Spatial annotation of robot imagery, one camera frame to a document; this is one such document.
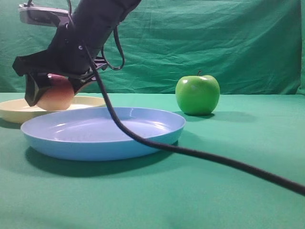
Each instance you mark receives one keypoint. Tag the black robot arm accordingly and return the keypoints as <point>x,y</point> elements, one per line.
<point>113,11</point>

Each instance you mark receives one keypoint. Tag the blue plastic plate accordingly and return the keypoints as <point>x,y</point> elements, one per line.
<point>90,134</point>

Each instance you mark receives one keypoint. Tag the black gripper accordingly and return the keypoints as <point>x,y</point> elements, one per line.
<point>74,48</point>

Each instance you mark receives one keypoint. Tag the green apple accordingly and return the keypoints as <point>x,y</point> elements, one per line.
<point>197,95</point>

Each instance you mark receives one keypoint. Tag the green table cloth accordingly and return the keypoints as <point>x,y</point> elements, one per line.
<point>164,190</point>

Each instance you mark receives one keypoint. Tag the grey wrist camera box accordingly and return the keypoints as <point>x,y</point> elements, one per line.
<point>43,16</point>

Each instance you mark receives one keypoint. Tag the green backdrop cloth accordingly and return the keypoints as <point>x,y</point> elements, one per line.
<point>249,46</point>

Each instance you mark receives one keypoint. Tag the yellow plastic plate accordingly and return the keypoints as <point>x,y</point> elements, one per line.
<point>18,111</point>

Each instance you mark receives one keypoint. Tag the round red-yellow bread bun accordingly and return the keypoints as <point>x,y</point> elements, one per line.
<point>59,96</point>

